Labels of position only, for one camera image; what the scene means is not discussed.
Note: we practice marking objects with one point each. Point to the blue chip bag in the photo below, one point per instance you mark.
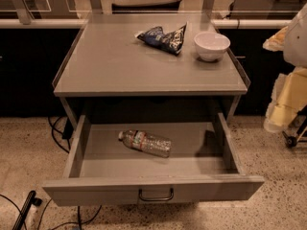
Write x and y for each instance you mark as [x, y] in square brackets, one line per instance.
[171, 42]

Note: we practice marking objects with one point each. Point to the white ceramic bowl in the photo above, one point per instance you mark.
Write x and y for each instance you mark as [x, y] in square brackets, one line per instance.
[211, 46]

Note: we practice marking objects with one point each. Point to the black metal drawer handle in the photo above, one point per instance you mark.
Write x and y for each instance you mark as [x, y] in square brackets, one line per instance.
[155, 196]

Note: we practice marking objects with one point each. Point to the black wheeled cart base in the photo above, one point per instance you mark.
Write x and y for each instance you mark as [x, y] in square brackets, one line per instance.
[300, 135]

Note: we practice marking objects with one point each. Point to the clear plastic water bottle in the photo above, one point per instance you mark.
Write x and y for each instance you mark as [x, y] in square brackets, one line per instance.
[145, 142]

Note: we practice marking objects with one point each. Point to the open grey top drawer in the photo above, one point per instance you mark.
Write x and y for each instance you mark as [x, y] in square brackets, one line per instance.
[203, 166]

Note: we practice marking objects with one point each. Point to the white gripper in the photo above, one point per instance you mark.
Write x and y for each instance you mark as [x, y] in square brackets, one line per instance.
[296, 42]

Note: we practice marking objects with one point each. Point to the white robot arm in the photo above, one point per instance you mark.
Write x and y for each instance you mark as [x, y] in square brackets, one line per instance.
[295, 48]

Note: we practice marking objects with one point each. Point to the black power strip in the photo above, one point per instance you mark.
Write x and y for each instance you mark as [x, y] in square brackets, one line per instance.
[31, 200]

